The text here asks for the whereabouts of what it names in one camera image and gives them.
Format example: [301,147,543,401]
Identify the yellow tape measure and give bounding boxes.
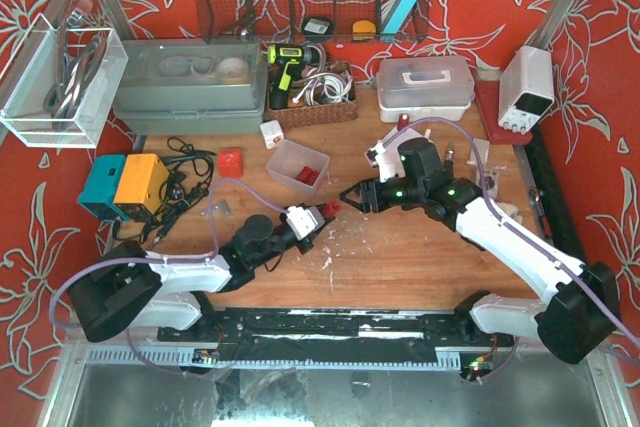
[352,20,377,42]

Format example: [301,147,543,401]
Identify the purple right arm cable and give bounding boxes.
[384,116,640,363]

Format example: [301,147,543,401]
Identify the small metal bracket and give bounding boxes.
[201,200,231,217]

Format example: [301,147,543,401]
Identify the white clear lidded case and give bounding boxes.
[376,56,475,123]

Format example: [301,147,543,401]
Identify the grey slotted cable duct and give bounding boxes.
[84,344,462,373]

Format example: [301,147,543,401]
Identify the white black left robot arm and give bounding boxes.
[66,206,330,343]

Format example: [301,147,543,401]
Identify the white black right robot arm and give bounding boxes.
[340,137,620,364]

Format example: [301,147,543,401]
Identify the white coiled cable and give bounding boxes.
[291,71,354,107]

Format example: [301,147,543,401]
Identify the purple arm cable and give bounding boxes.
[384,116,640,363]
[48,178,291,378]

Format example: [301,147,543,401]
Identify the grey metal plate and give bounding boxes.
[467,138,490,167]

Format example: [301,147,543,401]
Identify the black tangled cables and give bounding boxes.
[111,135,221,248]

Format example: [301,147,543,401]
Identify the white bench power supply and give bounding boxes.
[497,46,554,135]

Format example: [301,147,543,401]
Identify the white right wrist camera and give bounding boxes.
[365,141,404,183]

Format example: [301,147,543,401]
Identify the clear plastic spring tray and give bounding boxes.
[266,140,330,197]

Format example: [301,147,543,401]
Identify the clear acrylic wall box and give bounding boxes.
[1,15,128,149]

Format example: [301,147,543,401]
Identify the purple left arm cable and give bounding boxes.
[48,178,291,378]

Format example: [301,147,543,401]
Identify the grey plastic storage box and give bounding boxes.
[113,39,268,136]

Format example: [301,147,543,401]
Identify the orange black handle screwdriver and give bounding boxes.
[445,143,455,162]

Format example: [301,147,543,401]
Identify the orange soldering station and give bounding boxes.
[113,153,169,223]

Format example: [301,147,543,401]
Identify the black wire wall basket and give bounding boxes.
[195,0,429,43]

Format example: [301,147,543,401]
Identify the teal box device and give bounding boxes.
[77,154,127,221]

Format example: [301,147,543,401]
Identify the white power adapter cube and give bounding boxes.
[260,120,284,150]

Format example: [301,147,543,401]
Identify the green black cordless drill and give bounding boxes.
[266,43,324,110]

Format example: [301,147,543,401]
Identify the brown wicker basket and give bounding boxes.
[264,85,358,129]

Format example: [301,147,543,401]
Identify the white peg base plate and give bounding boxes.
[381,123,431,157]

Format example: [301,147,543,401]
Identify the red cube box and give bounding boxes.
[217,148,244,179]

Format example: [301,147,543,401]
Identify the grey coiled hose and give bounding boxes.
[43,21,108,129]

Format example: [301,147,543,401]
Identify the bagged timer switch module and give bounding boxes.
[477,165,507,200]

